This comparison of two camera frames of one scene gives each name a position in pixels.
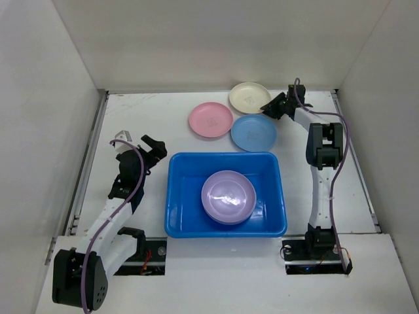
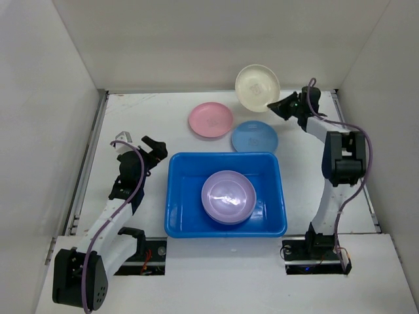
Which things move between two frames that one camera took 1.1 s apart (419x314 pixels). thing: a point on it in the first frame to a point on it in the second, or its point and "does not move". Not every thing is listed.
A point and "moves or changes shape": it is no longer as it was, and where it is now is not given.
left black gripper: x=158 y=150 does not move
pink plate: x=211 y=120 does not move
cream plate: x=249 y=97 moves or changes shape
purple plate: x=228 y=197 does not move
